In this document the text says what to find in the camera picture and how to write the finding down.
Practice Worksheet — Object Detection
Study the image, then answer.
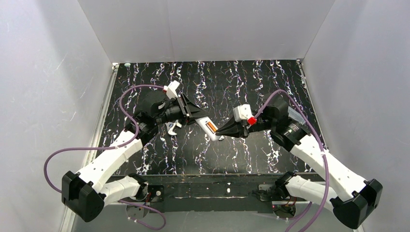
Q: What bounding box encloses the white remote control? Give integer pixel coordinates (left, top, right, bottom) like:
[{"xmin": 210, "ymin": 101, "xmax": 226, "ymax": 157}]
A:
[{"xmin": 195, "ymin": 116, "xmax": 224, "ymax": 141}]

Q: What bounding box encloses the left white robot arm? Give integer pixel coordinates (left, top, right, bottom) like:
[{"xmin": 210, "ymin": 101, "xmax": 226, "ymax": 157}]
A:
[{"xmin": 61, "ymin": 91, "xmax": 218, "ymax": 222}]

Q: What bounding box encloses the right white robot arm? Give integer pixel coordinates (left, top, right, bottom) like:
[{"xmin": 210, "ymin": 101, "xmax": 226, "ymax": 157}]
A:
[{"xmin": 216, "ymin": 96, "xmax": 383, "ymax": 229}]

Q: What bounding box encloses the clear plastic screw box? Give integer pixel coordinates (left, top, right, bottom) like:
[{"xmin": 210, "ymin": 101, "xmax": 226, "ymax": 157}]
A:
[{"xmin": 288, "ymin": 106, "xmax": 306, "ymax": 125}]

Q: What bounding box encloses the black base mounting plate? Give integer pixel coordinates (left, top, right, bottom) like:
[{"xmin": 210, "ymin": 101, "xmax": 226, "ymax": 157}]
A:
[{"xmin": 142, "ymin": 174, "xmax": 302, "ymax": 214}]

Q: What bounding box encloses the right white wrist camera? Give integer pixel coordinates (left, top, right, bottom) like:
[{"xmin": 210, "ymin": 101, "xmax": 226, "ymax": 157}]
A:
[{"xmin": 234, "ymin": 104, "xmax": 257, "ymax": 126}]

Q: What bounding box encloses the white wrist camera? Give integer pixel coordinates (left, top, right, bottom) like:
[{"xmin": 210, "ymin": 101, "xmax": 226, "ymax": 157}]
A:
[
  {"xmin": 163, "ymin": 81, "xmax": 180, "ymax": 99},
  {"xmin": 234, "ymin": 104, "xmax": 257, "ymax": 126}
]

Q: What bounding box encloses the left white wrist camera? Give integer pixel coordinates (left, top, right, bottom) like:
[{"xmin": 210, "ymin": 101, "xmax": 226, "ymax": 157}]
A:
[{"xmin": 163, "ymin": 81, "xmax": 180, "ymax": 99}]

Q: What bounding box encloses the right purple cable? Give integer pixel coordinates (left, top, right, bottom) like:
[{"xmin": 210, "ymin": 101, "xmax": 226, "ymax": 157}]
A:
[{"xmin": 254, "ymin": 89, "xmax": 330, "ymax": 232}]

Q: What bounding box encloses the aluminium frame rail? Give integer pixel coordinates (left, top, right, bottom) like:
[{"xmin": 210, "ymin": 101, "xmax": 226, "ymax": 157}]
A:
[{"xmin": 59, "ymin": 63, "xmax": 119, "ymax": 232}]

